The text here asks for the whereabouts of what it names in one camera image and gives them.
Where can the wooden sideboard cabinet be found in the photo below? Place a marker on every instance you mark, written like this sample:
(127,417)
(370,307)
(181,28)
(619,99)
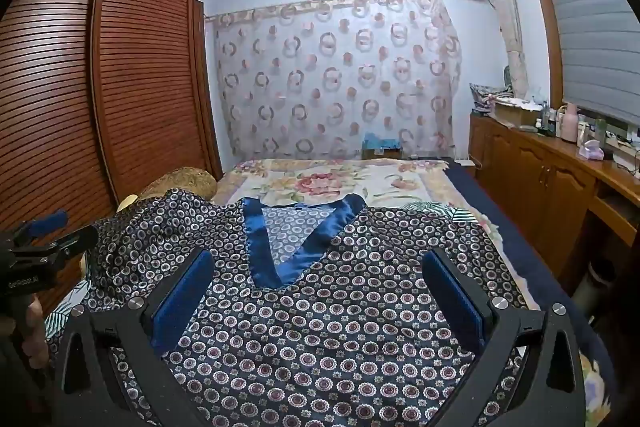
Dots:
(552,195)

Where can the person's left hand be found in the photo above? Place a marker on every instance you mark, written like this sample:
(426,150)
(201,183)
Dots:
(35,344)

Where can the navy patterned silk shirt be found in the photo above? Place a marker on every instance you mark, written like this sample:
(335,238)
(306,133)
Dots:
(313,316)

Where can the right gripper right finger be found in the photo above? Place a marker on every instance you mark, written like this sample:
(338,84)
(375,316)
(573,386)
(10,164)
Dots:
(549,390)

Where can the floral bed quilt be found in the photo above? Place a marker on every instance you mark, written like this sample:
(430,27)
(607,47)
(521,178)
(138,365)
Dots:
(340,181)

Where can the patterned sheer curtain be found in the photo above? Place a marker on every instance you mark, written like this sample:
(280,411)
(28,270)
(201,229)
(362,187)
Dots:
(309,80)

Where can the cardboard box with blue cloth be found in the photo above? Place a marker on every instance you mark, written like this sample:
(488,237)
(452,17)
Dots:
(373,147)

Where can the gold brocade pillow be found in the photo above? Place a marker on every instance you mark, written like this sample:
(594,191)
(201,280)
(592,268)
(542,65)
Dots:
(195,180)

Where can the cardboard box on cabinet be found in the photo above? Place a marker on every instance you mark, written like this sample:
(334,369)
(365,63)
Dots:
(515,113)

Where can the pink thermos jug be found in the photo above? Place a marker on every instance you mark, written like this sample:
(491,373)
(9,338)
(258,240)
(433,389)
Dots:
(568,122)

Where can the navy blue bed sheet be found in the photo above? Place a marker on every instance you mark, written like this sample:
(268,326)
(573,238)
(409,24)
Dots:
(541,284)

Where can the grey window blind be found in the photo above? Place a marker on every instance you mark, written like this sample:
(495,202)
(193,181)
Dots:
(599,41)

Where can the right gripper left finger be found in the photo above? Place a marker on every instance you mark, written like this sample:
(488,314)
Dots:
(88,391)

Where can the brown louvered wardrobe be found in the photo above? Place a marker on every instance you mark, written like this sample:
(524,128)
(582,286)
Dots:
(99,98)

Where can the beige tied window curtain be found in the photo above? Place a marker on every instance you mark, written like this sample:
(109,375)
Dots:
(509,21)

